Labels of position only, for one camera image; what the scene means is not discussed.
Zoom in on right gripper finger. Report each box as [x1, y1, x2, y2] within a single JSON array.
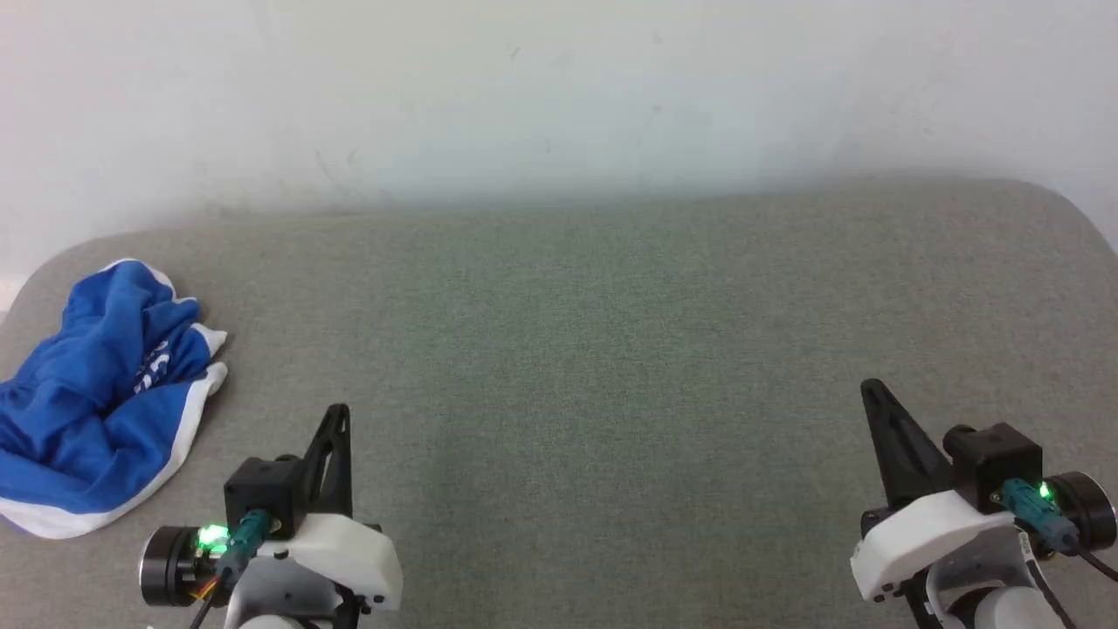
[[859, 377, 955, 509]]

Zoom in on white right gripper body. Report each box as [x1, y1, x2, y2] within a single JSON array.
[[851, 487, 1023, 604]]

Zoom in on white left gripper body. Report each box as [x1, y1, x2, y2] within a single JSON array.
[[260, 514, 404, 614]]

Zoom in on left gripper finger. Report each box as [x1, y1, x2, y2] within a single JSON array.
[[300, 403, 354, 518]]

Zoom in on blue shorts with white stripe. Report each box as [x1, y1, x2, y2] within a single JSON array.
[[0, 258, 230, 540]]

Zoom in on grey fabric sofa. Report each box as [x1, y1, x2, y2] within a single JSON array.
[[0, 179, 1118, 629]]

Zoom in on teal plug left camera cable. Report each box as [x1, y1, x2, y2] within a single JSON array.
[[188, 509, 273, 629]]

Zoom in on teal plug camera cable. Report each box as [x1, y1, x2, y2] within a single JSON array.
[[188, 509, 273, 629], [999, 478, 1118, 583]]

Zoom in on teal plug right camera cable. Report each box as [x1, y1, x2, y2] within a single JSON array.
[[999, 478, 1118, 583]]

